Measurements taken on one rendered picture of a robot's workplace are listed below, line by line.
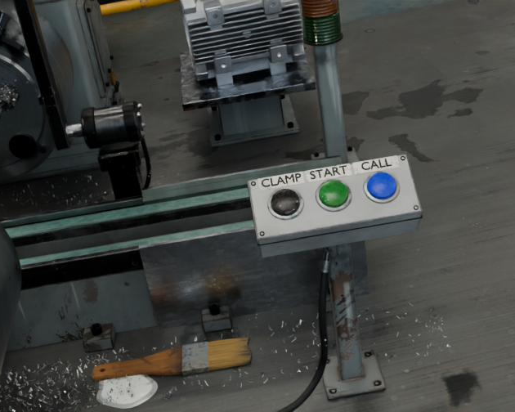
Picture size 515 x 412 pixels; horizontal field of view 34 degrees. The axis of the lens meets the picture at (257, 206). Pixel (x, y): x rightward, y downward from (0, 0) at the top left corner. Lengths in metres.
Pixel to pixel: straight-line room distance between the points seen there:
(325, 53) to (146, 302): 0.50
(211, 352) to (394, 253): 0.32
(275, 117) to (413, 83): 0.31
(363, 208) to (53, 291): 0.47
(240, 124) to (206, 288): 0.56
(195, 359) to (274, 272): 0.15
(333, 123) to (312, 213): 0.58
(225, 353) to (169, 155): 0.60
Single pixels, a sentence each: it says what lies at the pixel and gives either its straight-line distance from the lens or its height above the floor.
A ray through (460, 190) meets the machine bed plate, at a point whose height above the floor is 0.80.
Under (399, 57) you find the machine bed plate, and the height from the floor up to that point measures 0.80.
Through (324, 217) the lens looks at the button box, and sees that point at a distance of 0.86.
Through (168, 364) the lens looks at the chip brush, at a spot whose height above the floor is 0.81.
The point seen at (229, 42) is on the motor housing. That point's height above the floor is 1.01.
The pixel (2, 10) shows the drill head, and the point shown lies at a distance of 1.41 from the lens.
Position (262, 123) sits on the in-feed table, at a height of 0.82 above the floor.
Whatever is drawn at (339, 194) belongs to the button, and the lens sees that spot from 0.87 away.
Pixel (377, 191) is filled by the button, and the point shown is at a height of 1.07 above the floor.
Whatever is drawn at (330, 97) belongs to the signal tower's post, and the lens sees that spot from 1.41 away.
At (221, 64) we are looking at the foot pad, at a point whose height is 0.97.
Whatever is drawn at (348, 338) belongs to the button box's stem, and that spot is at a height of 0.87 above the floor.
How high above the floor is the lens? 1.51
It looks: 31 degrees down
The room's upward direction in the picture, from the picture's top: 9 degrees counter-clockwise
